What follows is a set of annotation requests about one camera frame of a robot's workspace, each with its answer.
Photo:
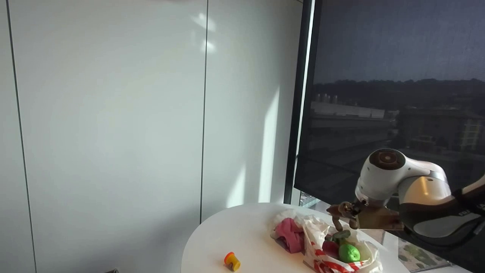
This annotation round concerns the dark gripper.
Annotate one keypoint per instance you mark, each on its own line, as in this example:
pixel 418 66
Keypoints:
pixel 348 210

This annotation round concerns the bright green toy ball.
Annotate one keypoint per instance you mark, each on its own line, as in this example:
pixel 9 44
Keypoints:
pixel 348 251

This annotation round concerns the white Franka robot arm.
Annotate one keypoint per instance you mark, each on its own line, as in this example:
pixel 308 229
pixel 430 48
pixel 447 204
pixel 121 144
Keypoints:
pixel 388 176

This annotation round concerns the red toy fruit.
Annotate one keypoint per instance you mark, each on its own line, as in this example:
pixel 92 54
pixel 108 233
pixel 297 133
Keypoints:
pixel 330 247

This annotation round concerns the pink soft object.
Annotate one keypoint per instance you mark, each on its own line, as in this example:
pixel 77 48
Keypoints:
pixel 289 235

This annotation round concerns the small orange yellow toy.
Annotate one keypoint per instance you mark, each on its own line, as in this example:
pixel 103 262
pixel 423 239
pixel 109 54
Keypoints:
pixel 232 261

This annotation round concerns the large glass window with frame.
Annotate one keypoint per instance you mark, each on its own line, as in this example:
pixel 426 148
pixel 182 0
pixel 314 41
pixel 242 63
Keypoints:
pixel 353 50

